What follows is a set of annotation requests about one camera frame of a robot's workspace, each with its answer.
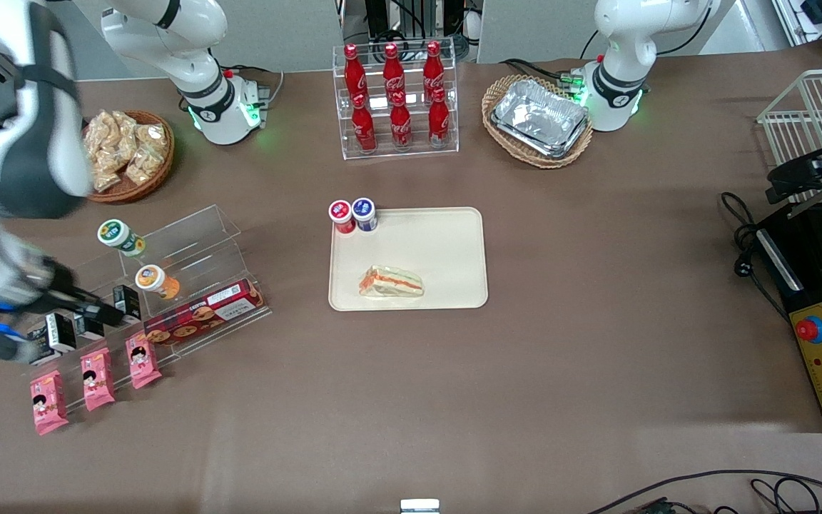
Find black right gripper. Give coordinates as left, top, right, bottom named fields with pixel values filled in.
left=22, top=261, right=126, bottom=326

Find plastic sandwich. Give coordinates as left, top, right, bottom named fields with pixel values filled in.
left=358, top=265, right=425, bottom=300

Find aluminium foil tray stack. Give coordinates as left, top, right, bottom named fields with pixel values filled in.
left=491, top=79, right=590, bottom=159

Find beige plastic tray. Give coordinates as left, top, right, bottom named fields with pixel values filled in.
left=328, top=207, right=489, bottom=312

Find orange lid yogurt cup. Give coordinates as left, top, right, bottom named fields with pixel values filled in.
left=135, top=264, right=181, bottom=301

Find green lid yogurt cup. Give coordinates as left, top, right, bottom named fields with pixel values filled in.
left=97, top=218, right=146, bottom=256

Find pink snack pack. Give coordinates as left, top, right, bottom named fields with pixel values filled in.
left=30, top=370, right=69, bottom=436
left=126, top=334, right=163, bottom=390
left=81, top=348, right=116, bottom=412

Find black sealing machine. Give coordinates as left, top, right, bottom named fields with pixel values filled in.
left=753, top=203, right=822, bottom=433

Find red cookie box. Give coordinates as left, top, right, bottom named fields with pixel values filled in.
left=143, top=279, right=267, bottom=346

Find clear acrylic display stand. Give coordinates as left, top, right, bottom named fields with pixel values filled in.
left=19, top=205, right=273, bottom=411

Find clear bag of snacks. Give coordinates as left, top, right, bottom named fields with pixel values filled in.
left=110, top=111, right=142, bottom=147
left=90, top=161, right=123, bottom=193
left=83, top=114, right=116, bottom=168
left=124, top=143, right=163, bottom=186
left=136, top=123, right=169, bottom=154

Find wicker basket with snack bags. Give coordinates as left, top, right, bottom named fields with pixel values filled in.
left=81, top=109, right=176, bottom=204

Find red lid yogurt cup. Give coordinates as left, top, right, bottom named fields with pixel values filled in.
left=329, top=200, right=356, bottom=235

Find blue lid yogurt cup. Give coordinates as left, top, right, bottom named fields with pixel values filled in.
left=352, top=198, right=378, bottom=233

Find wicker basket with foil trays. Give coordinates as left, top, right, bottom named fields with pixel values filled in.
left=482, top=75, right=594, bottom=169

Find red cola bottle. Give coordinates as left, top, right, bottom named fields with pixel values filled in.
left=351, top=93, right=377, bottom=153
left=344, top=44, right=368, bottom=102
left=428, top=87, right=451, bottom=147
left=382, top=43, right=405, bottom=101
left=423, top=41, right=446, bottom=97
left=390, top=91, right=412, bottom=149

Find clear acrylic bottle rack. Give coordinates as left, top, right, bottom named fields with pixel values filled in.
left=333, top=43, right=460, bottom=161

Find black power cable with plug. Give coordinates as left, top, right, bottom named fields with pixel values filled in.
left=720, top=191, right=791, bottom=323

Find white wire basket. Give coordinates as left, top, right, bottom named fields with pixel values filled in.
left=757, top=68, right=822, bottom=188

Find aluminium frame structure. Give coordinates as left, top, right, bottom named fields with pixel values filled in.
left=771, top=0, right=822, bottom=52

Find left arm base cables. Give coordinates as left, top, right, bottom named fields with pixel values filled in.
left=500, top=57, right=587, bottom=92

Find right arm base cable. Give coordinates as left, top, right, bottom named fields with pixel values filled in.
left=222, top=66, right=285, bottom=109

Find black floor cable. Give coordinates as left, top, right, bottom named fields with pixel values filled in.
left=586, top=469, right=822, bottom=514

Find black looped cable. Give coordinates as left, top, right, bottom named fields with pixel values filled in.
left=750, top=477, right=822, bottom=514

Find black equipment frame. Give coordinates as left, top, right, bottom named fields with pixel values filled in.
left=340, top=0, right=483, bottom=61

